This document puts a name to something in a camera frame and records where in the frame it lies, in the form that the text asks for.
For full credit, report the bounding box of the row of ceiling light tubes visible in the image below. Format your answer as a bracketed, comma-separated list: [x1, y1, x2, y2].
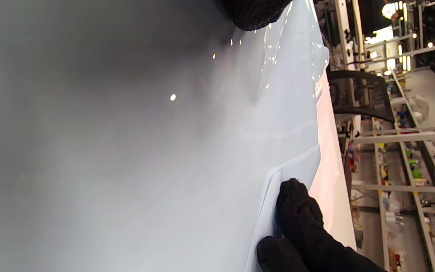
[365, 0, 435, 76]

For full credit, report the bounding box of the white storage shelf rack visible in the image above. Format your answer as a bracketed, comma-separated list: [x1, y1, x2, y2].
[348, 68, 435, 272]

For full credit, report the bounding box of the person's left hand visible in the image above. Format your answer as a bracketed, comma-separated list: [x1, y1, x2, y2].
[221, 0, 293, 32]

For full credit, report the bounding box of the person's right hand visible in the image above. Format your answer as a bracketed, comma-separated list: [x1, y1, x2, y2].
[256, 178, 388, 272]

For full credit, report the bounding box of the white support pillar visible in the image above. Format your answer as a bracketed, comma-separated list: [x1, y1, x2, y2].
[335, 0, 365, 71]

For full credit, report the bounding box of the black mesh office chair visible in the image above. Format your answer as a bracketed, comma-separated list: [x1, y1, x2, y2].
[327, 70, 396, 124]

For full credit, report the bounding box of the white paper sheet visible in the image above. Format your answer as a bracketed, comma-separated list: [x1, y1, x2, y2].
[310, 72, 357, 250]

